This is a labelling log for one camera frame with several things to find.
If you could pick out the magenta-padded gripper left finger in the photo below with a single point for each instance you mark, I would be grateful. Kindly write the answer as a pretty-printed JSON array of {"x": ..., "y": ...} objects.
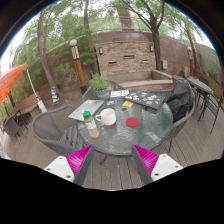
[{"x": 78, "y": 160}]

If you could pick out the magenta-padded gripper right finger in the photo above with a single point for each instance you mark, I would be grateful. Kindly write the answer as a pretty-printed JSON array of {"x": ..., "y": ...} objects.
[{"x": 146, "y": 159}]

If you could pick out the green-capped brown drink bottle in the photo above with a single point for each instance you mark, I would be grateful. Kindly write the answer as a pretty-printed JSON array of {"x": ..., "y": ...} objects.
[{"x": 92, "y": 128}]

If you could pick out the flat round red coaster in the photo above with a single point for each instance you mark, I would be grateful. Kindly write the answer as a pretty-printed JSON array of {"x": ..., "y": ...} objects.
[{"x": 132, "y": 122}]

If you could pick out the silver laptop with stickers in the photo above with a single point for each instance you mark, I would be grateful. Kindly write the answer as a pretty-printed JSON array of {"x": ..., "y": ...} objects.
[{"x": 83, "y": 110}]

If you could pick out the white ceramic mug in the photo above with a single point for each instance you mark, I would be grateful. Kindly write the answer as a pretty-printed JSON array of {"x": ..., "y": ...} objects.
[{"x": 107, "y": 117}]

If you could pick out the yellow card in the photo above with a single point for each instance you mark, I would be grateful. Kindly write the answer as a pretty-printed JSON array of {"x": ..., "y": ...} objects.
[{"x": 127, "y": 104}]

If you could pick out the black laptop with stickers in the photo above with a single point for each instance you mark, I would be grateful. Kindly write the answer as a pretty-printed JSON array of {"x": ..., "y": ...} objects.
[{"x": 145, "y": 99}]

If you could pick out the white umbrella base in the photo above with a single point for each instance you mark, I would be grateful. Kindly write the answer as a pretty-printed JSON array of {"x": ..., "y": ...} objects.
[{"x": 42, "y": 106}]

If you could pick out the small blue sticker cards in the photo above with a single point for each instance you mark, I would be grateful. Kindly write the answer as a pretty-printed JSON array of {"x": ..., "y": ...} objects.
[{"x": 112, "y": 102}]

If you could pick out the black jacket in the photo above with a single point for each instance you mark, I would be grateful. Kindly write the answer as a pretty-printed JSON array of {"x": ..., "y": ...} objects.
[{"x": 179, "y": 100}]

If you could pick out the yellow blue striped cone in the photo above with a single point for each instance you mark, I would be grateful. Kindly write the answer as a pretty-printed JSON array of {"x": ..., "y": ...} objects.
[{"x": 54, "y": 95}]

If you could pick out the white printed magazine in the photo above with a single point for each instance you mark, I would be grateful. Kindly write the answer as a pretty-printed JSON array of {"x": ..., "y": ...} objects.
[{"x": 119, "y": 93}]

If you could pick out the dark metal patio chair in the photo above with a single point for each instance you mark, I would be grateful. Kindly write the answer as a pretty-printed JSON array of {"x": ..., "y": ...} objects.
[
  {"x": 11, "y": 126},
  {"x": 211, "y": 106}
]

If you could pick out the green plant in blue pot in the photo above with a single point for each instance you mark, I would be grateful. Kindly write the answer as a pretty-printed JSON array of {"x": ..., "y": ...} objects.
[{"x": 100, "y": 85}]

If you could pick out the round dark patio table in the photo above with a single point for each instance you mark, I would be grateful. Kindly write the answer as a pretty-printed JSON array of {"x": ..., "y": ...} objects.
[{"x": 199, "y": 84}]

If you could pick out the green leafy tree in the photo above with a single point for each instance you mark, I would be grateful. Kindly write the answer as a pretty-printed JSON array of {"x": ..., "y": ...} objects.
[
  {"x": 45, "y": 63},
  {"x": 192, "y": 46},
  {"x": 156, "y": 43}
]

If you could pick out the orange patio umbrella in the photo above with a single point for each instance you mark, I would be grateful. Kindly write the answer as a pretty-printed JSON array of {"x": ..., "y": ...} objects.
[{"x": 10, "y": 80}]

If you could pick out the wooden lamp post with globe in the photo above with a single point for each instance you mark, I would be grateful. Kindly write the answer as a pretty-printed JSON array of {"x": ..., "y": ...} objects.
[{"x": 79, "y": 73}]

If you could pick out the grey wall box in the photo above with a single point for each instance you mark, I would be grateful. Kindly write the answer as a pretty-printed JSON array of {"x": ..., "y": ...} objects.
[{"x": 164, "y": 64}]

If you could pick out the slim wooden lamp post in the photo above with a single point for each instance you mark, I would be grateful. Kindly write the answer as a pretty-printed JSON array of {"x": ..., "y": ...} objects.
[{"x": 190, "y": 63}]

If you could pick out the black wall lamp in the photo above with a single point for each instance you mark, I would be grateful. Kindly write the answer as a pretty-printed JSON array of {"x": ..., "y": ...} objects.
[
  {"x": 100, "y": 50},
  {"x": 151, "y": 48}
]

